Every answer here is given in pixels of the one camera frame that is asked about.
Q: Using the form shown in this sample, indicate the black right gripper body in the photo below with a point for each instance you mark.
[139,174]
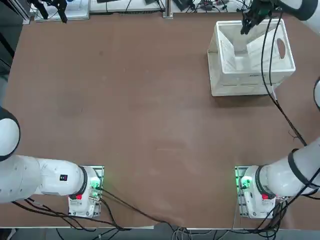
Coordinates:
[257,8]

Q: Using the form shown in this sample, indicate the white folding storage box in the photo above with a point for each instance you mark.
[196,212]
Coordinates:
[237,82]

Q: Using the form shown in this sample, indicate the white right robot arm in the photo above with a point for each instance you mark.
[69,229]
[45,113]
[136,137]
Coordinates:
[275,180]

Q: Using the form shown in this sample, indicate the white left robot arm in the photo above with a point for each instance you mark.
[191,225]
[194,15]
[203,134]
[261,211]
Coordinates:
[25,175]

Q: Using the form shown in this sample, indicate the large black power adapter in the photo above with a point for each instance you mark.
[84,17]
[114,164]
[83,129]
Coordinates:
[183,5]

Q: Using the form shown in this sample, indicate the long white power strip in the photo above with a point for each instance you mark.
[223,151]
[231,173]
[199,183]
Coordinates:
[112,7]

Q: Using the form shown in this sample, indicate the white flat tray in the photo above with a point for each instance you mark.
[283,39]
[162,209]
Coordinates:
[77,10]

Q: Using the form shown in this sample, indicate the black tripod stand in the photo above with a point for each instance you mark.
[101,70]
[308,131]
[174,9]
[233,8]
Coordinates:
[63,15]

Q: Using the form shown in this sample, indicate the aluminium profile post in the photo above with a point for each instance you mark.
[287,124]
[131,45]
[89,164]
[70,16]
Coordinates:
[23,12]
[168,10]

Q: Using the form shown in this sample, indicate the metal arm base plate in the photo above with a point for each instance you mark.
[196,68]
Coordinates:
[102,170]
[237,200]

